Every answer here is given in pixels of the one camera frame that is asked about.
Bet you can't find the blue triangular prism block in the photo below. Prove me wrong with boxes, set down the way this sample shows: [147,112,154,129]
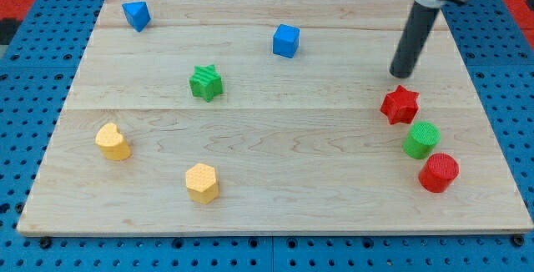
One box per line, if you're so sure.
[122,1,151,33]

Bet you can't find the red cylinder block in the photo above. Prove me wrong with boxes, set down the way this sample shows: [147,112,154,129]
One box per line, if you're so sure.
[418,153,460,193]

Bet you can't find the yellow hexagon block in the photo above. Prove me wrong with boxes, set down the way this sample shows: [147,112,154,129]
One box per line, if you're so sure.
[185,163,219,204]

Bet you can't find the yellow heart block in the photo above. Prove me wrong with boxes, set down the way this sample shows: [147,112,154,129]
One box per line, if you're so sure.
[95,123,132,161]

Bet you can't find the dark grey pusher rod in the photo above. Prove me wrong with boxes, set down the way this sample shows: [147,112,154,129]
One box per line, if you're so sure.
[389,2,440,78]

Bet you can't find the blue cube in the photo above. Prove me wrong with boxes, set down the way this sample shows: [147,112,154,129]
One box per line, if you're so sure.
[272,24,300,58]

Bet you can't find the green cylinder block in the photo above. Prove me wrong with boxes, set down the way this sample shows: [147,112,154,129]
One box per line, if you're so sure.
[402,121,441,159]

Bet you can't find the wooden board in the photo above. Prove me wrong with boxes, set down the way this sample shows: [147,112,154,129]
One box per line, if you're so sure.
[18,0,533,237]

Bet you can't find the green star block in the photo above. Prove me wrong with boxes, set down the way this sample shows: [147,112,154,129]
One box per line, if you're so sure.
[189,64,224,103]

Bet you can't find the red star block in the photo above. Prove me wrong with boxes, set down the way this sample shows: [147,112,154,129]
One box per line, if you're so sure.
[380,85,420,125]

